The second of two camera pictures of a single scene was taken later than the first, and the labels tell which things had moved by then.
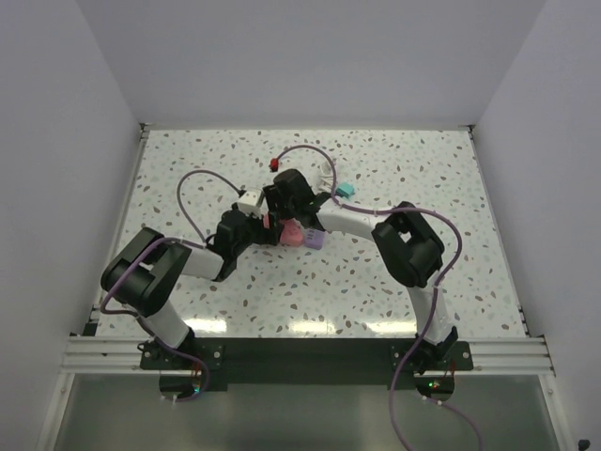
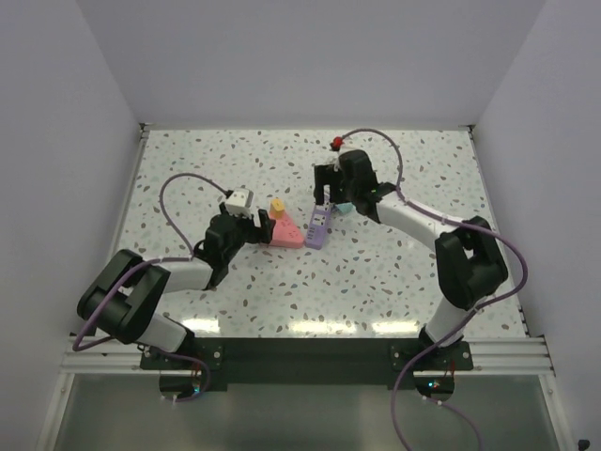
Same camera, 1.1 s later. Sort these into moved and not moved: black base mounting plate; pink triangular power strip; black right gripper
Moved: black right gripper
Not moved: black base mounting plate; pink triangular power strip
